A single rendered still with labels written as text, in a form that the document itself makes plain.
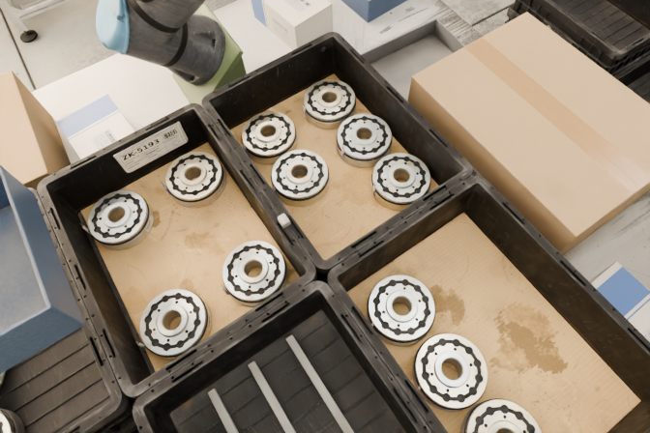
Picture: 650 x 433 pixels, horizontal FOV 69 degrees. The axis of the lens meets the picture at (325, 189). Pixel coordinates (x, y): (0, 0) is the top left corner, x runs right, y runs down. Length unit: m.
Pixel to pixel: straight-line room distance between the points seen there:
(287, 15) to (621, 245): 0.88
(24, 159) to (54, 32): 1.76
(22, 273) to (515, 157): 0.73
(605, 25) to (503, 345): 1.26
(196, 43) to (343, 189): 0.44
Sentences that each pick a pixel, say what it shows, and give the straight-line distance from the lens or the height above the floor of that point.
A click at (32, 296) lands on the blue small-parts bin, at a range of 0.63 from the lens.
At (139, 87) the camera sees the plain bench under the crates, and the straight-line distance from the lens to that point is 1.28.
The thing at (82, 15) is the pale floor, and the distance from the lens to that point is 2.78.
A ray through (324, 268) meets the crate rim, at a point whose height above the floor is 0.93.
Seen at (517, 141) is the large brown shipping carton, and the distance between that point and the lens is 0.88.
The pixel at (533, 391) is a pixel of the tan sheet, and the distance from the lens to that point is 0.80.
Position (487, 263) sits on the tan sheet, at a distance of 0.83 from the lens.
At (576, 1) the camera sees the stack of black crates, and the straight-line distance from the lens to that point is 1.87.
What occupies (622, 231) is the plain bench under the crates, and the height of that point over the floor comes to 0.70.
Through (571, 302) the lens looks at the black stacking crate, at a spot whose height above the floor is 0.88.
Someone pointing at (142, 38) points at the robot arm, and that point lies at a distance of 0.99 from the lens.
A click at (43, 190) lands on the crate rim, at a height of 0.93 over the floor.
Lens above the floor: 1.58
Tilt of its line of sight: 61 degrees down
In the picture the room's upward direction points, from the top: 5 degrees counter-clockwise
